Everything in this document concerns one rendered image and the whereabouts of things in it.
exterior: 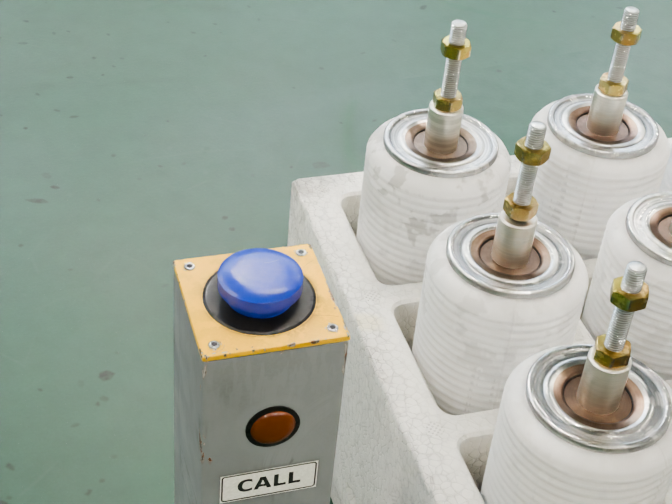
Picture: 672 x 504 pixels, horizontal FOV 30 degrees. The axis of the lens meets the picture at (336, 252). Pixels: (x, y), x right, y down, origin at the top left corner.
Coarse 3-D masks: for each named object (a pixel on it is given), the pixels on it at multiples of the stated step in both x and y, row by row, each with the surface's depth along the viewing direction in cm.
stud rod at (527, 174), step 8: (528, 128) 68; (536, 128) 67; (544, 128) 67; (528, 136) 68; (536, 136) 68; (544, 136) 68; (528, 144) 68; (536, 144) 68; (520, 168) 70; (528, 168) 69; (536, 168) 69; (520, 176) 70; (528, 176) 69; (520, 184) 70; (528, 184) 70; (520, 192) 70; (528, 192) 70; (520, 200) 70; (528, 200) 70
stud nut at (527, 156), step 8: (520, 144) 68; (544, 144) 69; (520, 152) 68; (528, 152) 68; (536, 152) 68; (544, 152) 68; (520, 160) 68; (528, 160) 68; (536, 160) 68; (544, 160) 68
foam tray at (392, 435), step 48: (336, 192) 89; (288, 240) 93; (336, 240) 85; (336, 288) 82; (384, 288) 81; (384, 336) 78; (576, 336) 79; (384, 384) 75; (384, 432) 75; (432, 432) 72; (480, 432) 72; (336, 480) 88; (384, 480) 77; (432, 480) 69; (480, 480) 75
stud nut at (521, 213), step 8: (512, 192) 71; (504, 200) 71; (512, 200) 71; (536, 200) 71; (504, 208) 71; (512, 208) 70; (520, 208) 70; (528, 208) 70; (536, 208) 71; (512, 216) 71; (520, 216) 71; (528, 216) 70
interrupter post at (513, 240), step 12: (504, 216) 71; (504, 228) 71; (516, 228) 71; (528, 228) 71; (504, 240) 72; (516, 240) 71; (528, 240) 72; (492, 252) 73; (504, 252) 72; (516, 252) 72; (528, 252) 72; (504, 264) 73; (516, 264) 72
